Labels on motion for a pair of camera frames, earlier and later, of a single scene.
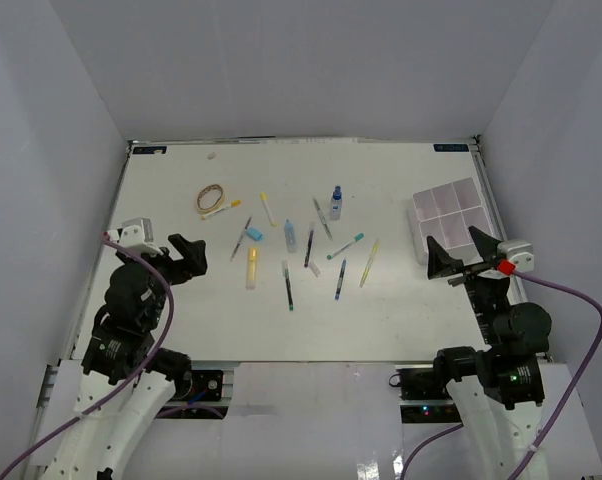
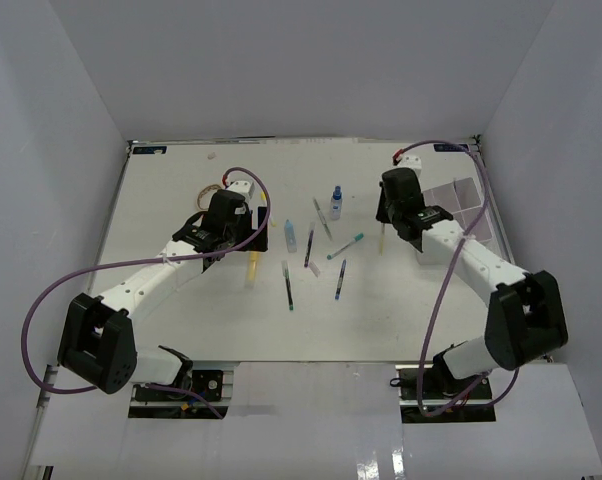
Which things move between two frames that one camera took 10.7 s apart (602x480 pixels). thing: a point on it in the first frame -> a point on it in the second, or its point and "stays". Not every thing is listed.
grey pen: x=322 y=218 stays
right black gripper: x=440 y=262 -> x=382 y=215
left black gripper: x=194 y=260 -> x=259 y=243
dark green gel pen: x=285 y=270 stays
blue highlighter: x=290 y=236 stays
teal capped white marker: x=358 y=237 stays
